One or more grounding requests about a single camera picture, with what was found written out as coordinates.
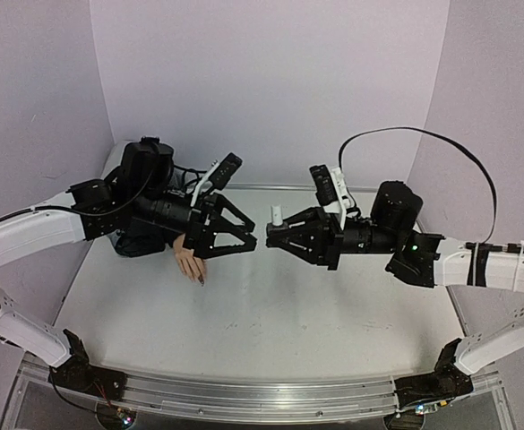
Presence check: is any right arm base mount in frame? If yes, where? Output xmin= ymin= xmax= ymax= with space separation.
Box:
xmin=394 ymin=339 xmax=473 ymax=410

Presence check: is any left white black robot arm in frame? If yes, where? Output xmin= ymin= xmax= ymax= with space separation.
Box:
xmin=0 ymin=137 xmax=257 ymax=391

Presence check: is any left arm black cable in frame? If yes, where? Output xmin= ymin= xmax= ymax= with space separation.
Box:
xmin=0 ymin=165 xmax=164 ymax=237

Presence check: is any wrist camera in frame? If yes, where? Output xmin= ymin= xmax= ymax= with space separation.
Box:
xmin=309 ymin=165 xmax=360 ymax=229
xmin=190 ymin=152 xmax=243 ymax=207

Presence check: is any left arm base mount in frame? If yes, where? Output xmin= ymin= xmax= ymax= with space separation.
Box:
xmin=48 ymin=329 xmax=127 ymax=401

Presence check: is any mannequin hand with long nails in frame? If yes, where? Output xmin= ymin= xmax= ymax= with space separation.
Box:
xmin=173 ymin=235 xmax=207 ymax=286

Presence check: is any aluminium back rail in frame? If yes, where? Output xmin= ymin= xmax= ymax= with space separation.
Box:
xmin=225 ymin=182 xmax=407 ymax=194

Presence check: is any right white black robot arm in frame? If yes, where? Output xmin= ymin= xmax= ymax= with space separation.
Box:
xmin=266 ymin=181 xmax=524 ymax=375

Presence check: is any white nail polish cap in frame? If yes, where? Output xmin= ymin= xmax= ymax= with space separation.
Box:
xmin=271 ymin=205 xmax=283 ymax=227

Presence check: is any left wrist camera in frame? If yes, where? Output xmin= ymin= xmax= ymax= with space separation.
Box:
xmin=190 ymin=152 xmax=243 ymax=207

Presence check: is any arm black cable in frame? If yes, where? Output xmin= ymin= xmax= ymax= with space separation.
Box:
xmin=0 ymin=165 xmax=164 ymax=237
xmin=337 ymin=127 xmax=499 ymax=245

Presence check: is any aluminium rail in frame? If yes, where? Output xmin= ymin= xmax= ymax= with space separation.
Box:
xmin=225 ymin=182 xmax=407 ymax=194
xmin=19 ymin=354 xmax=513 ymax=429

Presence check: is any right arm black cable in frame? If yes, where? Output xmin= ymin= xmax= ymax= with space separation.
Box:
xmin=337 ymin=127 xmax=499 ymax=245

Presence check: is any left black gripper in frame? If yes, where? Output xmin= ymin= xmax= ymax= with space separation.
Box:
xmin=133 ymin=185 xmax=261 ymax=260

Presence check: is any black jacket sleeve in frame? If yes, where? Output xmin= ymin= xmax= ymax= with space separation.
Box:
xmin=107 ymin=220 xmax=180 ymax=258

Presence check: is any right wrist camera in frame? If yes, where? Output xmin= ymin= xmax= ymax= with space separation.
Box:
xmin=309 ymin=165 xmax=360 ymax=229

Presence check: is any aluminium front rail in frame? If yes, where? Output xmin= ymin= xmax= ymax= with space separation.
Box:
xmin=19 ymin=354 xmax=513 ymax=429

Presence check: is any purple nail polish bottle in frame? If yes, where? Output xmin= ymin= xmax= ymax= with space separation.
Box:
xmin=266 ymin=222 xmax=287 ymax=234

